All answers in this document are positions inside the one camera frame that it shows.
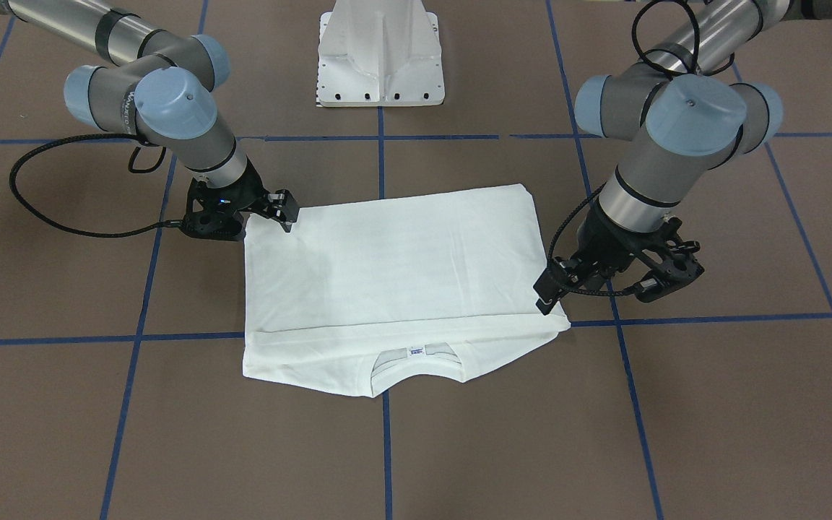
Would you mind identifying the white long-sleeve printed shirt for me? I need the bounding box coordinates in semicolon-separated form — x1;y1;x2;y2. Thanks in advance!
242;184;571;397

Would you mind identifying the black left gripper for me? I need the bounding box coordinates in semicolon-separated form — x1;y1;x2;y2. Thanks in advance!
534;199;651;316

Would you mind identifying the white camera stand column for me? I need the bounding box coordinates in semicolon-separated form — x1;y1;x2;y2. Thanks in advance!
315;1;446;108

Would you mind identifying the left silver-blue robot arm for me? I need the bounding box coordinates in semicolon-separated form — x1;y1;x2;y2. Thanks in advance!
534;1;792;315

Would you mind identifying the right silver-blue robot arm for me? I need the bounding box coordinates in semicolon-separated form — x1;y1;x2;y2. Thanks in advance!
0;1;298;241

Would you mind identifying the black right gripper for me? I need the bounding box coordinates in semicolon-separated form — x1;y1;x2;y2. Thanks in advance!
188;162;300;233

